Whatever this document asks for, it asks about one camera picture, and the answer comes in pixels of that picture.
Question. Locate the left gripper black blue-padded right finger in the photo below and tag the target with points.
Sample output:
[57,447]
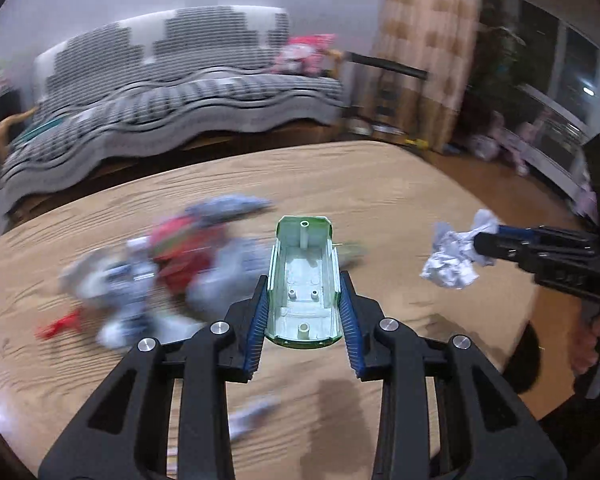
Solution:
[382,349]

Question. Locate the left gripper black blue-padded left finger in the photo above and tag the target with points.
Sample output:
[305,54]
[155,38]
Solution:
[226,351]

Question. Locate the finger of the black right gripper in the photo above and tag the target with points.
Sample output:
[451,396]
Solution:
[495,246]

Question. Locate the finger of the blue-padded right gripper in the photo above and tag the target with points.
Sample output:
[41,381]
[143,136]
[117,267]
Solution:
[546,234]

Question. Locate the white paper ball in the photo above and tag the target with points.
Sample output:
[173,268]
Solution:
[453,255]

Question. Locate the white green plastic shell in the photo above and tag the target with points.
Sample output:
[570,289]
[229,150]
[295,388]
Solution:
[304,285]

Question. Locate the person's right hand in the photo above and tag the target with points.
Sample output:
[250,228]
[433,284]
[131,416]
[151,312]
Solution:
[582,342]

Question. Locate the grey white wrapper pile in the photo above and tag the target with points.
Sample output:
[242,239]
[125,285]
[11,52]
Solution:
[235,270]

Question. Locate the pink kids tricycle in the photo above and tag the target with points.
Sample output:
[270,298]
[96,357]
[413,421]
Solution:
[497,141]

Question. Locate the red snack wrapper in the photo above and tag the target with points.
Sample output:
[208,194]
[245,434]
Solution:
[123,282]

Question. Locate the yellow toy on floor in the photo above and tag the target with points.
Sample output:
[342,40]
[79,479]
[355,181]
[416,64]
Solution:
[417,144]

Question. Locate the potted dark plant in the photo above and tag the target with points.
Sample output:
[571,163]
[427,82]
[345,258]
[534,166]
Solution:
[495,69]

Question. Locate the black wooden chair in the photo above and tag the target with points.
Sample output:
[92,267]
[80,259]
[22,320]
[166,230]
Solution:
[386,93]

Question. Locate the beige patterned curtain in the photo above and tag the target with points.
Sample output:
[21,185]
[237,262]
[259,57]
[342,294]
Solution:
[438,36]

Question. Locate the sofa with striped blanket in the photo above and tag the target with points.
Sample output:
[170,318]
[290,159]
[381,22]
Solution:
[148,85]

